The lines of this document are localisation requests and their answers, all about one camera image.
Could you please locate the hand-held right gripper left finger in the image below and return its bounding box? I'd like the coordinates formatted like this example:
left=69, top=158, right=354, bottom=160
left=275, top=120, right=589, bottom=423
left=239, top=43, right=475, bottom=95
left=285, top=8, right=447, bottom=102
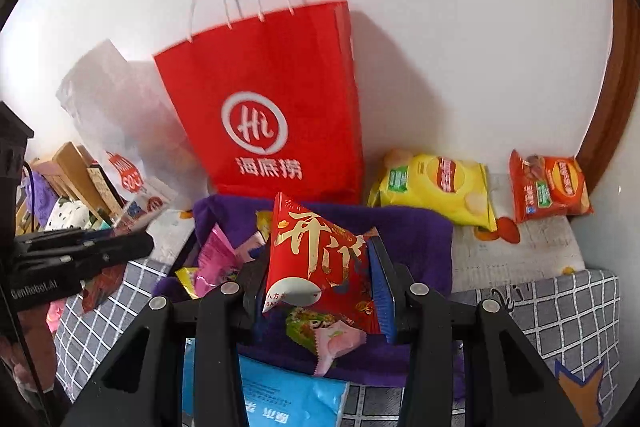
left=62, top=252, right=271, bottom=427

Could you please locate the red paper bag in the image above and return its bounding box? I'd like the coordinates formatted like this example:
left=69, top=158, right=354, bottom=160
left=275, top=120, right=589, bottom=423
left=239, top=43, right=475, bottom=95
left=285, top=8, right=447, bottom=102
left=152, top=0, right=366, bottom=205

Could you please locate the patterned book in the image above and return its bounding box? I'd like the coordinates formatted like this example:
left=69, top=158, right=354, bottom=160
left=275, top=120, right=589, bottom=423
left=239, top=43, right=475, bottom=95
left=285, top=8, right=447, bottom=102
left=87, top=162, right=126, bottom=220

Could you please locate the brown wooden door frame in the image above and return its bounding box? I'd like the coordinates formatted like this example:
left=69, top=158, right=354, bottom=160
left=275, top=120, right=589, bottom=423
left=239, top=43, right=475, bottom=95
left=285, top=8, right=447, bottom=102
left=575, top=0, right=640, bottom=208

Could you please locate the blue tissue pack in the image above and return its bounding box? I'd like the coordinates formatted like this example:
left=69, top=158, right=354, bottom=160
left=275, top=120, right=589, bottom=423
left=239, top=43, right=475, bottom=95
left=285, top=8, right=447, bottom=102
left=182, top=339, right=351, bottom=427

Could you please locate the purple cloth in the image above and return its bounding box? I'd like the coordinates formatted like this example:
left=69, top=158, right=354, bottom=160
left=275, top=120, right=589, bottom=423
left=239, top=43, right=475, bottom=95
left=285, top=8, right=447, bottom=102
left=152, top=194, right=468, bottom=388

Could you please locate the pale pink snack packet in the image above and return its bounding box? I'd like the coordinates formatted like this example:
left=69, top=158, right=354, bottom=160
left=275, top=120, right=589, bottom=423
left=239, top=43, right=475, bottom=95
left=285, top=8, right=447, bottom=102
left=312, top=319, right=368, bottom=378

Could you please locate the small orange snack packet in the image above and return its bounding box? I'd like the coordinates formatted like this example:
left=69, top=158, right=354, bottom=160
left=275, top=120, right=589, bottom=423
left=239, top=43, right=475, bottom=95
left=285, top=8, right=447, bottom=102
left=82, top=264, right=126, bottom=313

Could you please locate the yellow chips bag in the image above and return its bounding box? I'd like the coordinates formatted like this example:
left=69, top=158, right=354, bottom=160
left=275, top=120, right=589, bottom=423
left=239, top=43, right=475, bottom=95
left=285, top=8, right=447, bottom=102
left=367, top=150, right=498, bottom=232

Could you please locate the green snack packet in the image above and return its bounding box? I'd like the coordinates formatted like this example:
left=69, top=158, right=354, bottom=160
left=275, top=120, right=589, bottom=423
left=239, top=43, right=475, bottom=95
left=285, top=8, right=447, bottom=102
left=285, top=307, right=341, bottom=350

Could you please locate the wooden headboard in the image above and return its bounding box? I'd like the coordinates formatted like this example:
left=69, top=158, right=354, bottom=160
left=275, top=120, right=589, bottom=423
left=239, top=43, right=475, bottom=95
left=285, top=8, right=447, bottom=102
left=30, top=142, right=101, bottom=218

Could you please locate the yellow triangular snack packet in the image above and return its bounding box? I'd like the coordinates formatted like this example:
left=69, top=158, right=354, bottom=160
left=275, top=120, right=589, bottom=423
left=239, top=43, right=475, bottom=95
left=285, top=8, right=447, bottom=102
left=256, top=210, right=275, bottom=240

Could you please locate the grey checked blanket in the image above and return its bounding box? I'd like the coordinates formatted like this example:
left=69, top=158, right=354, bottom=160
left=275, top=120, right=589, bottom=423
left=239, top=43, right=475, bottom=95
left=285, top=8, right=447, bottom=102
left=52, top=257, right=621, bottom=427

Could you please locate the white plastic bag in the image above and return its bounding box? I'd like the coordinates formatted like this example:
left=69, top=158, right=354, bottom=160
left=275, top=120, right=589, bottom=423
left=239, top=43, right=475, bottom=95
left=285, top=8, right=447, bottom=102
left=55, top=39, right=211, bottom=228

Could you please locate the orange chips bag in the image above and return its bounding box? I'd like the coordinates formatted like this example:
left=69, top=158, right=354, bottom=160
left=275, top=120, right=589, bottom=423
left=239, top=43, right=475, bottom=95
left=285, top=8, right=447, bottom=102
left=509, top=149, right=595, bottom=224

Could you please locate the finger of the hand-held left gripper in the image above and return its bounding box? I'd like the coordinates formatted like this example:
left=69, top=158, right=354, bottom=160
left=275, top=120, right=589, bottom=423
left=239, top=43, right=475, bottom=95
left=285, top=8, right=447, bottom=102
left=15, top=227, right=117, bottom=254
left=27, top=232, right=155, bottom=282

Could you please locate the small yellow snack packet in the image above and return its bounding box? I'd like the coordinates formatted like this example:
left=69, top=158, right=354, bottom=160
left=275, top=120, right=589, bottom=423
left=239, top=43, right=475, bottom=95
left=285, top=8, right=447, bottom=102
left=175, top=267, right=201, bottom=300

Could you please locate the pink cloth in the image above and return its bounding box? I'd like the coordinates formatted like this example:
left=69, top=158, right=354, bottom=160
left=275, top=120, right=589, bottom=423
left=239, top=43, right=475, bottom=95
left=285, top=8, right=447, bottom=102
left=47, top=299, right=66, bottom=333

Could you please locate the red snack packet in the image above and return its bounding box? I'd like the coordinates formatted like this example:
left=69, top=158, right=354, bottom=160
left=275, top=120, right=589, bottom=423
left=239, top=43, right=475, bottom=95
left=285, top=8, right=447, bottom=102
left=262, top=192, right=382, bottom=335

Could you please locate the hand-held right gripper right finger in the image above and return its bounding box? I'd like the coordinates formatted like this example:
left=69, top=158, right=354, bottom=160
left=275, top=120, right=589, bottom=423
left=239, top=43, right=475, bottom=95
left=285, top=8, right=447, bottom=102
left=367, top=237, right=583, bottom=427

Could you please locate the white spotted pillow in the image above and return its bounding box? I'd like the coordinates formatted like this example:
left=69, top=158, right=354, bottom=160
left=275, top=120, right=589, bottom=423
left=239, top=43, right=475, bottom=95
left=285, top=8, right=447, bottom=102
left=45, top=199, right=96, bottom=233

